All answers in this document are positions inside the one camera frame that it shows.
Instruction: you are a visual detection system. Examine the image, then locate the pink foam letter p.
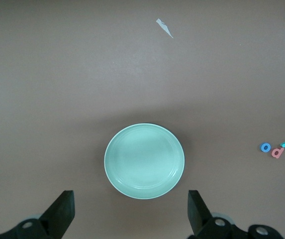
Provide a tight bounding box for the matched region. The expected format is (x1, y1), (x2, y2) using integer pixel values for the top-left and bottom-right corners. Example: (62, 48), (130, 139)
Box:
(271, 146), (285, 159)

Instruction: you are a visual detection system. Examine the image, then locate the brown table cover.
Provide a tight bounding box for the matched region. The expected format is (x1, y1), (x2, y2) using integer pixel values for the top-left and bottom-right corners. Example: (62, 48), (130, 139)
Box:
(0, 0), (285, 239)

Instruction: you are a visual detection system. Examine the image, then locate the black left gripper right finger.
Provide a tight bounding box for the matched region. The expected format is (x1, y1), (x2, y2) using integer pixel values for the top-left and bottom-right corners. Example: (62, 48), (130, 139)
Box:
(188, 190), (285, 239)

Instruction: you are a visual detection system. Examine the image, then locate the white paper scrap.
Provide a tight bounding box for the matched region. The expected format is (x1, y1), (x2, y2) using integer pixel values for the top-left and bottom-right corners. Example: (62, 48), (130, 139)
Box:
(156, 18), (174, 39)

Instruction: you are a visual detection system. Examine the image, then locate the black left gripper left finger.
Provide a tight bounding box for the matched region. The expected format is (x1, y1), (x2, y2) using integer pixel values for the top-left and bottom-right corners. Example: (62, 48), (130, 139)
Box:
(0, 190), (76, 239)

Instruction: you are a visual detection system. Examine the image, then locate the green round plate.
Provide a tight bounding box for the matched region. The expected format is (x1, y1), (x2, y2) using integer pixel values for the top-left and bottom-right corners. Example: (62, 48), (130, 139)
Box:
(103, 122), (186, 200)

